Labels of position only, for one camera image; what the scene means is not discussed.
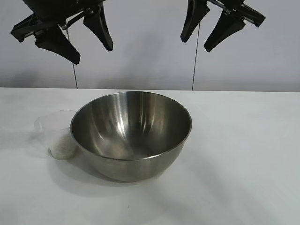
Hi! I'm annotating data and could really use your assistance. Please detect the stainless steel mixing bowl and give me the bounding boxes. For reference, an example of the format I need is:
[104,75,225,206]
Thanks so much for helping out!
[69,90,193,182]

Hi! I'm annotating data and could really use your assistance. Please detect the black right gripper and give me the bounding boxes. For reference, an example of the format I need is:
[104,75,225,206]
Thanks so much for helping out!
[180,0,267,53]

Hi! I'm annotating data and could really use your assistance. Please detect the white rice grains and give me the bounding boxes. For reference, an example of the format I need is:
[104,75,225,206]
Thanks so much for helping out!
[49,137,77,161]

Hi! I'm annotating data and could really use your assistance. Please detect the clear plastic measuring cup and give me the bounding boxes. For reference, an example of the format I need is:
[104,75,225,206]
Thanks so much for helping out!
[34,109,78,161]

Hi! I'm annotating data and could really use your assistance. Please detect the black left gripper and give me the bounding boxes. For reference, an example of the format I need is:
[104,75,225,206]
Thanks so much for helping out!
[10,0,114,65]

